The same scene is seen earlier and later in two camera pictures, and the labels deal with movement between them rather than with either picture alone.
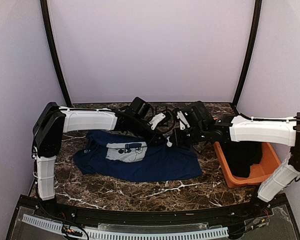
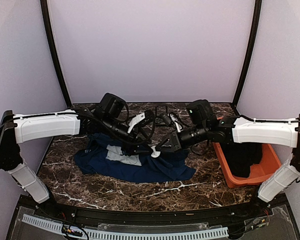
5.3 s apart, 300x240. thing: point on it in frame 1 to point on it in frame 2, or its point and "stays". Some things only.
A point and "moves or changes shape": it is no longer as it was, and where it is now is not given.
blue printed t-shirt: x=131 y=157 stays
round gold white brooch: x=169 y=144 moves or changes shape
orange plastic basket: x=269 y=165 stays
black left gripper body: x=149 y=139 to x=127 y=146
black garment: x=241 y=155 stays
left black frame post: x=44 y=6 stays
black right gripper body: x=182 y=140 to x=177 y=145
